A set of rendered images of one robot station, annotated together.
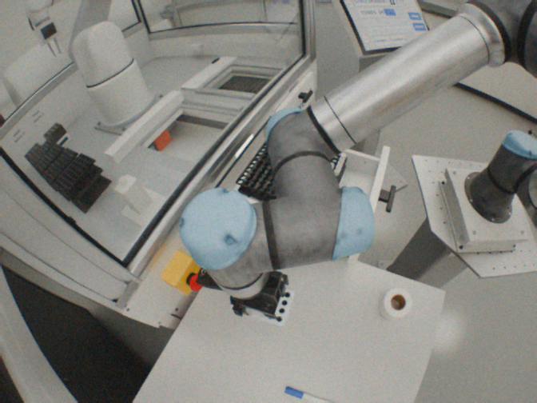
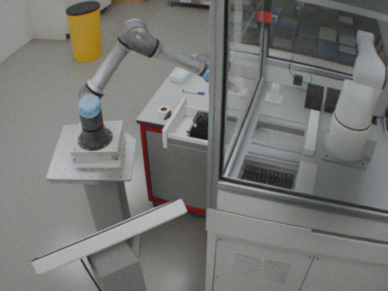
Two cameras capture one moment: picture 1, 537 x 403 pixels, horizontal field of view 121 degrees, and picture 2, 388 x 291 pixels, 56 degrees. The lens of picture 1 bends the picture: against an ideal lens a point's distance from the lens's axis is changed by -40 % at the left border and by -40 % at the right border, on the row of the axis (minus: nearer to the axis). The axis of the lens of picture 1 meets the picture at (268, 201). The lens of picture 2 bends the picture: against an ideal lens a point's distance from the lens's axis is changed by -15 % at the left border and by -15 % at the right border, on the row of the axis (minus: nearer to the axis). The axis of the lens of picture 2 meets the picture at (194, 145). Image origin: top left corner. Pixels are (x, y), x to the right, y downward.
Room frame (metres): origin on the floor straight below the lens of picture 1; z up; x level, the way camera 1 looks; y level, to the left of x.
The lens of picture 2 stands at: (1.92, -0.65, 2.12)
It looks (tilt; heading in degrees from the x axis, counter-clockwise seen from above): 40 degrees down; 163
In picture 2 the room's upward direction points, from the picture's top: straight up
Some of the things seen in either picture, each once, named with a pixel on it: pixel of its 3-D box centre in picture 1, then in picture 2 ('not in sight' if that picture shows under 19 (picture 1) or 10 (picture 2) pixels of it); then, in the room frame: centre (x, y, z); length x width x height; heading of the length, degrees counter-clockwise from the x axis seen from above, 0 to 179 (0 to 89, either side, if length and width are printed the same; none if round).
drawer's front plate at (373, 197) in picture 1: (371, 201); (175, 122); (0.29, -0.23, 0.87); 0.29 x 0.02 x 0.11; 144
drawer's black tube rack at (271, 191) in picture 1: (293, 177); (214, 130); (0.41, -0.07, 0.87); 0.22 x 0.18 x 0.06; 54
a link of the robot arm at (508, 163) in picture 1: (518, 159); (90, 111); (0.23, -0.65, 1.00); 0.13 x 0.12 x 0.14; 178
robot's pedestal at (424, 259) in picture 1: (432, 258); (107, 199); (0.24, -0.65, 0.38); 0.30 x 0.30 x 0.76; 73
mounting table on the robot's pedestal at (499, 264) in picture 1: (474, 220); (94, 157); (0.23, -0.67, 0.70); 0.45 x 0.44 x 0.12; 73
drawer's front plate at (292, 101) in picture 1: (297, 102); not in sight; (0.74, -0.16, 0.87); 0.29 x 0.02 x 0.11; 144
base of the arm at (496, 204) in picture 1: (496, 185); (93, 130); (0.24, -0.65, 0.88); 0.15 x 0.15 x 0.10
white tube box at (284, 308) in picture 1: (263, 302); not in sight; (0.14, 0.05, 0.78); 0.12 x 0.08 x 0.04; 62
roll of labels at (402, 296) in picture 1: (395, 304); (164, 112); (0.06, -0.24, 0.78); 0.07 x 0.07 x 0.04
